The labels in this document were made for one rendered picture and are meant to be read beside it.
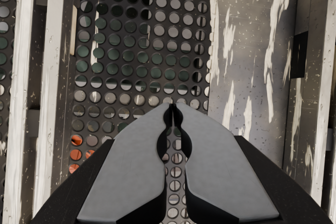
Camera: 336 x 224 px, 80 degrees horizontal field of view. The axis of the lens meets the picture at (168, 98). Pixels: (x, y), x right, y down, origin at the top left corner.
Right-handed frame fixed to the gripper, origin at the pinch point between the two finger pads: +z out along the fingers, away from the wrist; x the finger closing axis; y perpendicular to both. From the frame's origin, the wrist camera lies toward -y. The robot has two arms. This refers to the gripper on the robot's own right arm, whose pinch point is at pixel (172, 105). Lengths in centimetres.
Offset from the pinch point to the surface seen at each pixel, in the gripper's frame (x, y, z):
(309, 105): 24.1, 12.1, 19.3
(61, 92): -16.1, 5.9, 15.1
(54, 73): -16.1, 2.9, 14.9
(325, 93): 25.5, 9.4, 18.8
